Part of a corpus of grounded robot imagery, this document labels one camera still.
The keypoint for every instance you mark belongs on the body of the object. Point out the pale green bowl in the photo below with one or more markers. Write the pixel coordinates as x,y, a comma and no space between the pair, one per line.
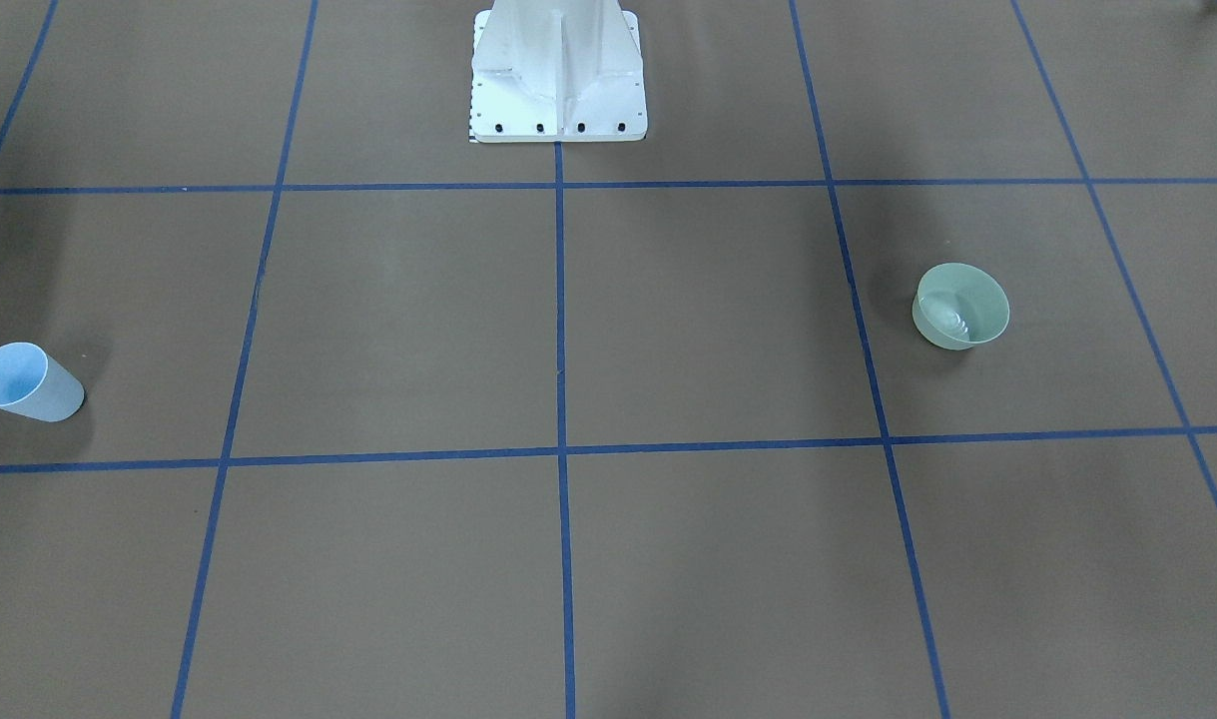
957,306

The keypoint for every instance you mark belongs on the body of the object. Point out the light blue plastic cup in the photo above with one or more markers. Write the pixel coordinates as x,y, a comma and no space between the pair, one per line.
36,386

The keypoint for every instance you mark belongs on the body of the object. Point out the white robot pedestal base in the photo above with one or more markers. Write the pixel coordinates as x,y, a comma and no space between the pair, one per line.
557,72

